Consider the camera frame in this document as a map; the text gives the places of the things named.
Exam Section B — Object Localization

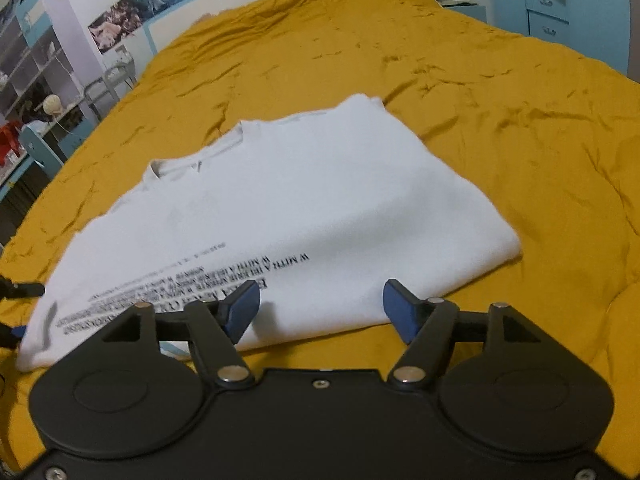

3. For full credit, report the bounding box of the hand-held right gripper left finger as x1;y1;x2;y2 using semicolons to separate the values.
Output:
101;280;262;391

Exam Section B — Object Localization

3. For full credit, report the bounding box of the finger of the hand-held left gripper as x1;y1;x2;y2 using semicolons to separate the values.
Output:
0;323;27;351
0;279;46;302

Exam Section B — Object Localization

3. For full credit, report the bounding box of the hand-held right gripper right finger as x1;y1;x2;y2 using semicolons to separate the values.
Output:
381;278;544;392

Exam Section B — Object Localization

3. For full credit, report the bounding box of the white printed sweatshirt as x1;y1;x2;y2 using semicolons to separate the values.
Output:
17;94;523;372

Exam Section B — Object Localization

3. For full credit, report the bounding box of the blue chair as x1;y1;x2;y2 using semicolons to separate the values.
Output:
20;122;67;167

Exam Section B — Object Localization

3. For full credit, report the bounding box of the red bag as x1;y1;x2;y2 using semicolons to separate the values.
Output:
0;120;23;161

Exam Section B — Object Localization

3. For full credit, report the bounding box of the yellow quilted bed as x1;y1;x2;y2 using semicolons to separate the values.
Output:
0;0;640;471

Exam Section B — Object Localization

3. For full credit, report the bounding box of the grey metal cart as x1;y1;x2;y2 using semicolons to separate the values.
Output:
82;52;137;121

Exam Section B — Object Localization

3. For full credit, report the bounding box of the white and blue bookshelf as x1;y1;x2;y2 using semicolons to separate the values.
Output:
0;0;86;121

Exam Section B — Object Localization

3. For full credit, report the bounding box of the blue and white wardrobe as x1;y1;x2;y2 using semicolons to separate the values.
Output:
487;0;640;81

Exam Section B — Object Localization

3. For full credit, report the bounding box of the pink toned wall poster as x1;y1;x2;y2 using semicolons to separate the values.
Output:
89;0;147;55

